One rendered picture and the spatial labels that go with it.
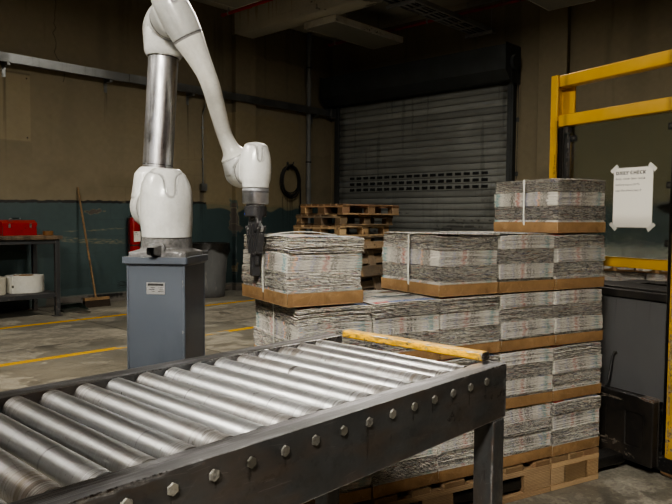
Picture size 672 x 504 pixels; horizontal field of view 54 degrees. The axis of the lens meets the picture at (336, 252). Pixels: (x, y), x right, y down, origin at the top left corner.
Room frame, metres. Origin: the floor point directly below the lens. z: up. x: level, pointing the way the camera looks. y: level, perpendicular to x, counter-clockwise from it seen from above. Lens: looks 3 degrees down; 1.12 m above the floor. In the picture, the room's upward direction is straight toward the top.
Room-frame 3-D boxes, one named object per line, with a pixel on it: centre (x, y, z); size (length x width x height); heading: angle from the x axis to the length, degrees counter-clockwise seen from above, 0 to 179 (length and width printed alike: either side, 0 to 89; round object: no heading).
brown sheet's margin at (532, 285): (2.77, -0.67, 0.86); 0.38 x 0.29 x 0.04; 28
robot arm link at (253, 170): (2.26, 0.28, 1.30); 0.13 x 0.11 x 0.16; 25
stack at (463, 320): (2.56, -0.29, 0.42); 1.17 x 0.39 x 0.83; 119
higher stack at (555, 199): (2.91, -0.93, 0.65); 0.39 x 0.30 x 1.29; 29
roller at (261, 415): (1.21, 0.23, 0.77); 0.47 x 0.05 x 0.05; 47
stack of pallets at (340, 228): (9.35, -0.15, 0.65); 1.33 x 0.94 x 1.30; 141
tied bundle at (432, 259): (2.62, -0.40, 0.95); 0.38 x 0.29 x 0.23; 30
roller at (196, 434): (1.11, 0.32, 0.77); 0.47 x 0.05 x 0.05; 47
